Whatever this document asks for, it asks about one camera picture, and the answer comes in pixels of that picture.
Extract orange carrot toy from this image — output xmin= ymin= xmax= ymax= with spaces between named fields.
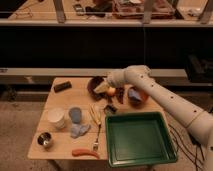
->
xmin=71 ymin=149 xmax=100 ymax=159

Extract wooden table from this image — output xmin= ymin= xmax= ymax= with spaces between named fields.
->
xmin=27 ymin=77 xmax=169 ymax=171

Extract metal fork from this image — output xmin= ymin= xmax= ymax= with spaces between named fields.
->
xmin=93 ymin=124 xmax=102 ymax=151

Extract small dark metal clip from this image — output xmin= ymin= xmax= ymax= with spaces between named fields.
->
xmin=104 ymin=104 xmax=117 ymax=114

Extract black device right background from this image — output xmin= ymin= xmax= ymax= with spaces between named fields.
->
xmin=185 ymin=55 xmax=213 ymax=83

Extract dark grape bunch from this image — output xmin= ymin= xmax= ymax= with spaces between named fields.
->
xmin=115 ymin=87 xmax=125 ymax=104

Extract dark brown bowl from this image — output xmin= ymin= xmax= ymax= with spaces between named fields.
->
xmin=87 ymin=76 xmax=106 ymax=101

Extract red bowl with blue item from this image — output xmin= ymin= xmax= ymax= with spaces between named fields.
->
xmin=127 ymin=87 xmax=148 ymax=107

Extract small steel cup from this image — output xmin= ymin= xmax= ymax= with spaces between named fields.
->
xmin=37 ymin=132 xmax=53 ymax=148

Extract black rectangular block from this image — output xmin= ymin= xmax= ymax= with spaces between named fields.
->
xmin=54 ymin=81 xmax=72 ymax=93

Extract yellow handled utensil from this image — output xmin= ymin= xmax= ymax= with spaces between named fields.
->
xmin=90 ymin=106 xmax=101 ymax=126

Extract crumpled blue cloth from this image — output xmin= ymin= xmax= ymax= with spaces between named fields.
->
xmin=71 ymin=124 xmax=91 ymax=138

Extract blue plastic cup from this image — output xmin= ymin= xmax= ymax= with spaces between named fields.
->
xmin=69 ymin=107 xmax=82 ymax=124

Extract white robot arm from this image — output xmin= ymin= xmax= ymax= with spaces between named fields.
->
xmin=94 ymin=65 xmax=213 ymax=171

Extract black cables on floor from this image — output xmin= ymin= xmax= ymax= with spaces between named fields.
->
xmin=168 ymin=124 xmax=208 ymax=171

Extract white paper cup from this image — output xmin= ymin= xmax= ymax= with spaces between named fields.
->
xmin=48 ymin=108 xmax=65 ymax=129

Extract green plastic tray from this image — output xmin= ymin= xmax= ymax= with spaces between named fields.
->
xmin=105 ymin=112 xmax=178 ymax=168

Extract orange ball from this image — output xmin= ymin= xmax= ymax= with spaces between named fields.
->
xmin=107 ymin=87 xmax=116 ymax=96

